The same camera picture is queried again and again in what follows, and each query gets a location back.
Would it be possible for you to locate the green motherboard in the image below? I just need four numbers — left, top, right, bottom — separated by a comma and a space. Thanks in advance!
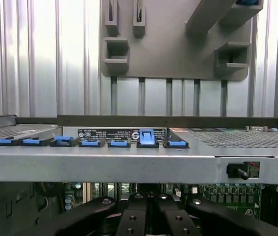
62, 181, 278, 223

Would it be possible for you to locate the black chassis switch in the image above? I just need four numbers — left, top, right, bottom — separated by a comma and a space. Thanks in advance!
226, 161, 249, 180

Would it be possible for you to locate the grey plastic parts rack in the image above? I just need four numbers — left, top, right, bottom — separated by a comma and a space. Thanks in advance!
99, 0, 264, 82

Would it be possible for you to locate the black service label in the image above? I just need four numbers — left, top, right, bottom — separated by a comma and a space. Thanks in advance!
77, 127, 140, 141

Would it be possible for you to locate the open grey PC case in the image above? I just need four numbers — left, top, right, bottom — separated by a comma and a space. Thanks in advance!
0, 99, 278, 236

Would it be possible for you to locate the blue card retention clip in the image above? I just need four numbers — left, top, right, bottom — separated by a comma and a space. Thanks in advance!
138, 128, 158, 148
20, 137, 41, 147
79, 139, 103, 148
0, 138, 14, 148
53, 136, 75, 147
164, 140, 189, 148
108, 139, 131, 148

